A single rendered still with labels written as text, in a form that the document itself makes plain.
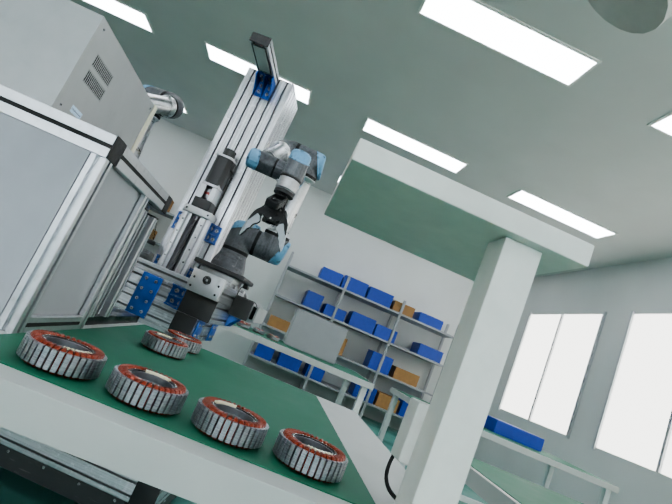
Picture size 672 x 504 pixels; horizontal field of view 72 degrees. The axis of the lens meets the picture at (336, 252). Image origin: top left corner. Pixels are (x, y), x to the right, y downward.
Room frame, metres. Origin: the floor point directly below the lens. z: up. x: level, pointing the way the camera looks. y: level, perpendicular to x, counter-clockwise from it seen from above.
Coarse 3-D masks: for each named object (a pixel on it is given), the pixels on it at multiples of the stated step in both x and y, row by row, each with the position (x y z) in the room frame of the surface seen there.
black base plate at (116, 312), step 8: (112, 312) 1.35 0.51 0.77; (120, 312) 1.43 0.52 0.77; (128, 312) 1.51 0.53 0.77; (88, 320) 1.13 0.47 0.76; (96, 320) 1.18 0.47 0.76; (104, 320) 1.23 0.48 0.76; (112, 320) 1.29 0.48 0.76; (120, 320) 1.36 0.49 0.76; (128, 320) 1.44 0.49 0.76; (136, 320) 1.52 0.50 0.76
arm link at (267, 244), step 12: (300, 144) 1.92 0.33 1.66; (312, 156) 1.91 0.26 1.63; (324, 156) 1.93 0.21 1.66; (312, 168) 1.92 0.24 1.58; (312, 180) 1.94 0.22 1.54; (300, 192) 1.95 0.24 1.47; (288, 204) 1.95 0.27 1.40; (300, 204) 1.98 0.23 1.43; (288, 216) 1.96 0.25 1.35; (288, 228) 1.98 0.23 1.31; (264, 240) 1.96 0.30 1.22; (276, 240) 1.96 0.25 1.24; (288, 240) 2.00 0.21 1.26; (264, 252) 1.97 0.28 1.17; (276, 252) 1.96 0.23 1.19; (276, 264) 2.01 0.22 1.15
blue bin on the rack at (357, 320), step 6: (354, 312) 7.47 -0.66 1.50; (348, 318) 7.65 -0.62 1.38; (354, 318) 7.47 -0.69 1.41; (360, 318) 7.48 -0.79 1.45; (366, 318) 7.48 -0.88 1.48; (348, 324) 7.47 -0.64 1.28; (354, 324) 7.47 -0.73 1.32; (360, 324) 7.48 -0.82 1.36; (366, 324) 7.48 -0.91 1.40; (372, 324) 7.49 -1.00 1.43; (366, 330) 7.49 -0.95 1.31; (372, 330) 7.49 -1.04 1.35
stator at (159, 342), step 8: (144, 336) 1.16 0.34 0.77; (152, 336) 1.14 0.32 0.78; (160, 336) 1.15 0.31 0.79; (168, 336) 1.22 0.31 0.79; (144, 344) 1.15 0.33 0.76; (152, 344) 1.14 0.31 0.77; (160, 344) 1.13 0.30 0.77; (168, 344) 1.14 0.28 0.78; (176, 344) 1.15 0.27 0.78; (184, 344) 1.19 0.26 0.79; (160, 352) 1.15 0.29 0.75; (168, 352) 1.14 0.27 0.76; (176, 352) 1.15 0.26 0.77; (184, 352) 1.17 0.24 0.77
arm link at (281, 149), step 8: (272, 144) 1.87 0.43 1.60; (280, 144) 1.84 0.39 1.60; (288, 144) 1.89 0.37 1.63; (296, 144) 1.91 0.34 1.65; (256, 152) 1.58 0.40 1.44; (264, 152) 1.60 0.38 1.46; (272, 152) 1.66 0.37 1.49; (280, 152) 1.75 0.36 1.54; (288, 152) 1.88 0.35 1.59; (248, 160) 1.59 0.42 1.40; (256, 160) 1.58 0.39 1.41; (264, 160) 1.58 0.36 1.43; (272, 160) 1.58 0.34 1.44; (256, 168) 1.60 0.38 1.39; (264, 168) 1.59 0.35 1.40; (272, 168) 1.59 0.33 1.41
